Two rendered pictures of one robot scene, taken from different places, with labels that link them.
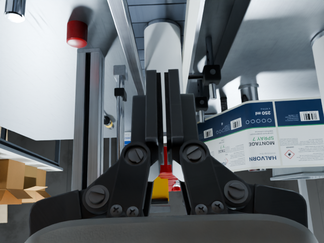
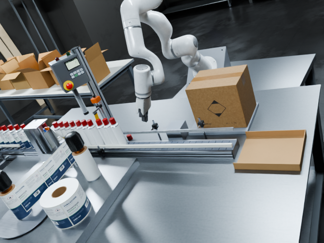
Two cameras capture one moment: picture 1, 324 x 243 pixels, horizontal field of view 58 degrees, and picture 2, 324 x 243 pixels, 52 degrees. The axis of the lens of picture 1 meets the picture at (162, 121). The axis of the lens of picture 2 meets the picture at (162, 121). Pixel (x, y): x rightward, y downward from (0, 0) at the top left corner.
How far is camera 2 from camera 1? 176 cm
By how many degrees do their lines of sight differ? 51
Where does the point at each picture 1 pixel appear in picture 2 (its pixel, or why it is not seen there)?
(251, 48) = (102, 161)
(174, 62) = (122, 139)
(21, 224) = not seen: outside the picture
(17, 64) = (127, 125)
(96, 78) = not seen: hidden behind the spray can
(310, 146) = (57, 158)
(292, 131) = (63, 159)
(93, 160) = (107, 113)
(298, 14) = (111, 166)
